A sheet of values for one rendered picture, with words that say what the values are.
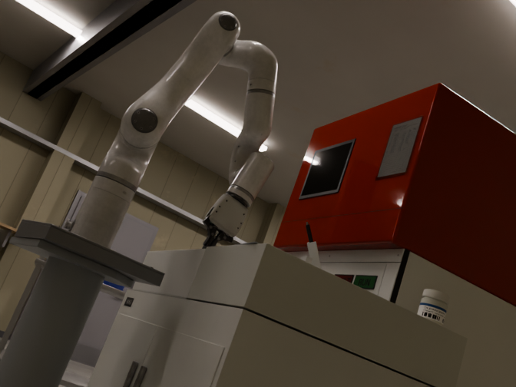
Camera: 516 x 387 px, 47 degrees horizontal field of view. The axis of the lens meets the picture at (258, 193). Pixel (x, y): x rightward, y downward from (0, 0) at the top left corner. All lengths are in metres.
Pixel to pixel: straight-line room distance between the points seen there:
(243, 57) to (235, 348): 0.96
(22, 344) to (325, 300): 0.77
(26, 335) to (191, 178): 7.87
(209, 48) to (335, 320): 0.88
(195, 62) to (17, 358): 0.94
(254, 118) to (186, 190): 7.57
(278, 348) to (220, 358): 0.13
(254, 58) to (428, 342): 0.96
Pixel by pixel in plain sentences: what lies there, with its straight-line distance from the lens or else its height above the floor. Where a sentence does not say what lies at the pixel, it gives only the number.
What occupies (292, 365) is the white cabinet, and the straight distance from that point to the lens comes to 1.33.
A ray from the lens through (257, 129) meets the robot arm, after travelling 1.79.
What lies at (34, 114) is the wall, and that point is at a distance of 8.63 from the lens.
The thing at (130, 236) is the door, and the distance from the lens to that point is 8.88.
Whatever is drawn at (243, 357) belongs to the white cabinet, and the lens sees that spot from 1.27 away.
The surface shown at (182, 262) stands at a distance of 1.73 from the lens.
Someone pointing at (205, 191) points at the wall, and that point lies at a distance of 9.49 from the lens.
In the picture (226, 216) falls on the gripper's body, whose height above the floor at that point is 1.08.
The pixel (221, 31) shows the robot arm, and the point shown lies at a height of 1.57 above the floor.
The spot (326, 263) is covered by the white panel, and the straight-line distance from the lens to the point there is 2.27.
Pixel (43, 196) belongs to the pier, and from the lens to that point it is 8.29.
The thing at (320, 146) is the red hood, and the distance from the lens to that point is 2.63.
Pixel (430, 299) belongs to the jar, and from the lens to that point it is 1.65.
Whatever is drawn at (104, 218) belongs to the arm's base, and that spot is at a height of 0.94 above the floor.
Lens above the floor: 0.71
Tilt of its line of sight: 16 degrees up
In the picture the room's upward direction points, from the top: 20 degrees clockwise
